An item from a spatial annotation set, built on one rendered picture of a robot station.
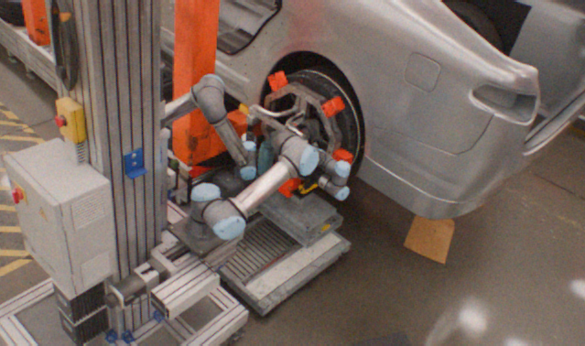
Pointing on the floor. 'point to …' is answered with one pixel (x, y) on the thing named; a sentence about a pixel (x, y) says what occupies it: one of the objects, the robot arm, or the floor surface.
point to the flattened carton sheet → (430, 237)
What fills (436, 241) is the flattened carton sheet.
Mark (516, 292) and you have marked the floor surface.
